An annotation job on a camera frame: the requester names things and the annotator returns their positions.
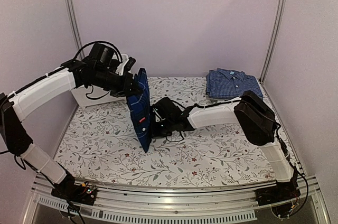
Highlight right aluminium frame post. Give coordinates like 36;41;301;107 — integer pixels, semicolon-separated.
259;0;286;85

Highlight aluminium frame post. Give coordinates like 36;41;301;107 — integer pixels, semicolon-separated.
64;0;82;50
259;0;286;85

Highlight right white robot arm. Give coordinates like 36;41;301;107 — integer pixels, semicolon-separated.
151;90;299;201

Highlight folded blue gingham shirt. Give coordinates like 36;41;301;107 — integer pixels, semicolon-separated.
205;68;264;100

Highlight dark blue plaid shirt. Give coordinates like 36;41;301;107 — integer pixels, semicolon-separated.
127;68;152;153

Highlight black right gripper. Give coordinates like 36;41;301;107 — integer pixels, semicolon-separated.
145;118;175;138

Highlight white plastic bin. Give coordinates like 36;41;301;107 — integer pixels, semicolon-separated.
69;54;136;107

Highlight left aluminium frame post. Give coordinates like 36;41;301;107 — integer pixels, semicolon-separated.
64;0;82;50

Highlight floral patterned table mat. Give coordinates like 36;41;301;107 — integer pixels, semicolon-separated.
54;77;296;188

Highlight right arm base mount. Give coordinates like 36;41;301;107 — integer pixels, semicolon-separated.
255;182;301;219

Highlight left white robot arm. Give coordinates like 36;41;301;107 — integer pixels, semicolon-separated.
1;57;142;200

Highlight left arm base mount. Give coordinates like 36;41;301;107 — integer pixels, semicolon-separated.
51;181;97;206

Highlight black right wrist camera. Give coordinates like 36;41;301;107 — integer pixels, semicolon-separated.
153;97;181;121

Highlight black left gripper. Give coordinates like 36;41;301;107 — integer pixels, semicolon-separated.
93;67;143;98

